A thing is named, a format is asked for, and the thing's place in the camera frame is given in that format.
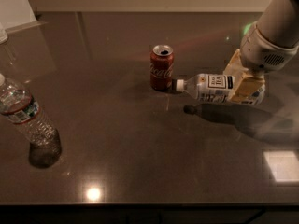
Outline red coke can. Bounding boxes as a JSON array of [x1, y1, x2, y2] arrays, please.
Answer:
[[150, 45, 174, 91]]

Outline clear plastic water bottle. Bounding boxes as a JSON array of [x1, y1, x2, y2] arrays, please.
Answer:
[[0, 75, 62, 168]]

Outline blue labelled plastic bottle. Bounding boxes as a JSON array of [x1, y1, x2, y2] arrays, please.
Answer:
[[172, 74, 265, 105]]

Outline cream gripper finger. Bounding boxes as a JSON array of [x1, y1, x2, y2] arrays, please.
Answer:
[[230, 72, 265, 103], [223, 49, 247, 77]]

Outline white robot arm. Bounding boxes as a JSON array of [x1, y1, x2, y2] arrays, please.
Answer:
[[223, 0, 299, 104]]

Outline white object at left edge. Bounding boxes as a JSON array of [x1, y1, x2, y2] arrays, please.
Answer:
[[0, 23, 8, 44]]

